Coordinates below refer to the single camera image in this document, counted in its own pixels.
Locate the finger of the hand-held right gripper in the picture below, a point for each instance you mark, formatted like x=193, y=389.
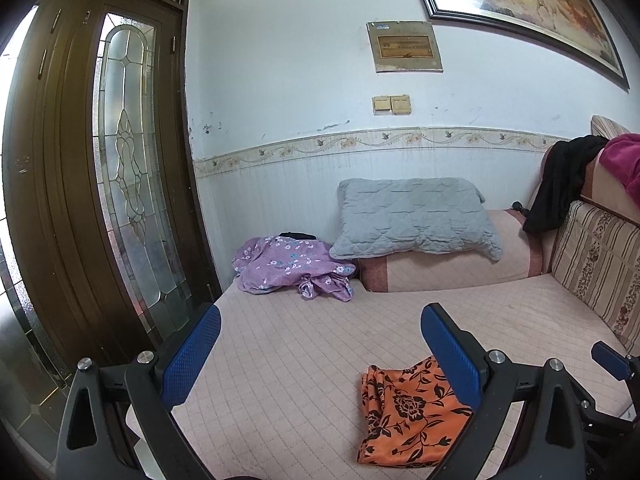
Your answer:
x=610, y=360

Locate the striped floral sofa cushion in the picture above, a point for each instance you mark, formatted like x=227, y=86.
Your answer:
x=600, y=270

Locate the small black object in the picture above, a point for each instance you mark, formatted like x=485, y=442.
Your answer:
x=520, y=208

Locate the small black cloth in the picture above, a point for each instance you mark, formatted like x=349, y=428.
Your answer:
x=297, y=235

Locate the purple floral garment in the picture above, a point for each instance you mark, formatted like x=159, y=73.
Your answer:
x=285, y=265

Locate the beige wall switch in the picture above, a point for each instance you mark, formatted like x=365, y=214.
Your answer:
x=402, y=103
x=382, y=103

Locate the grey quilted pillow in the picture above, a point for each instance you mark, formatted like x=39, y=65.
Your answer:
x=410, y=220

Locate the pink quilted sofa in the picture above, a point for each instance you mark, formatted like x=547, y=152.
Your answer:
x=300, y=360

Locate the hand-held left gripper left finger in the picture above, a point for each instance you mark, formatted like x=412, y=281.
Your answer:
x=192, y=355

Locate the black garment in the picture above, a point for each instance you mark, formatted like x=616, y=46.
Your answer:
x=555, y=185

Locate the wooden door with leaded glass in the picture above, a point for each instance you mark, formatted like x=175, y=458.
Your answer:
x=60, y=160

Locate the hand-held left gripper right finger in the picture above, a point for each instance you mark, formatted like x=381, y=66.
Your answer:
x=450, y=355

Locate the orange black floral shirt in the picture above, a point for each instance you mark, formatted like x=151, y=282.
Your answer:
x=400, y=410

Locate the magenta blanket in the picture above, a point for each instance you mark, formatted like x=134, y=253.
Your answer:
x=625, y=160

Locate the wall electrical panel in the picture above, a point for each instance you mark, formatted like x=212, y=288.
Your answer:
x=405, y=46

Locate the beige striped cushion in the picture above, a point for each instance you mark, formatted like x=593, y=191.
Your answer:
x=606, y=127

